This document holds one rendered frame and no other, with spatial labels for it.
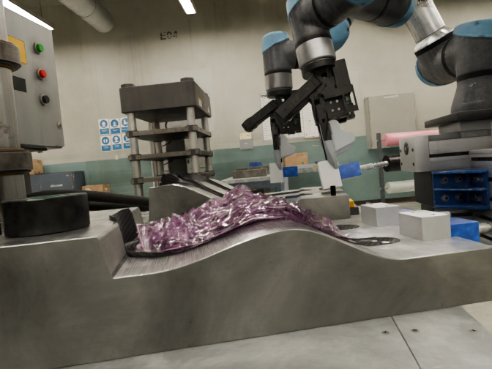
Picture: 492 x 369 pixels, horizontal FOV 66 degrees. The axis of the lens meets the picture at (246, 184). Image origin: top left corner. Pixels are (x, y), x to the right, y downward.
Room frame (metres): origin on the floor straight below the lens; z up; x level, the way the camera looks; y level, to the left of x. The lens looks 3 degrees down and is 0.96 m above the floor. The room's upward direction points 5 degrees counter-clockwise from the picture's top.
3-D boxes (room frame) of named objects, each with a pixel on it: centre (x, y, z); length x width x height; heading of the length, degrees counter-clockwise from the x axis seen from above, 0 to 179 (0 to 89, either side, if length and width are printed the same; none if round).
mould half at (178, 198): (0.84, 0.05, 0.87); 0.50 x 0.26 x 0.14; 81
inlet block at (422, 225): (0.46, -0.26, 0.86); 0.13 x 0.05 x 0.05; 98
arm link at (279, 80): (1.05, -0.11, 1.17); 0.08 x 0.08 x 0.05
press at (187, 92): (5.34, 0.92, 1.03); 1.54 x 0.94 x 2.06; 176
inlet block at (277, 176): (1.04, -0.14, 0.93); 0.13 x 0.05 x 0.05; 81
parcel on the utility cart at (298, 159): (6.68, -0.90, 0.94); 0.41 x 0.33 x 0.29; 94
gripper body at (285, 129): (1.04, -0.12, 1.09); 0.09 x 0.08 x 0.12; 81
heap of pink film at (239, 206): (0.48, 0.01, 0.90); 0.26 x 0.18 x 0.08; 98
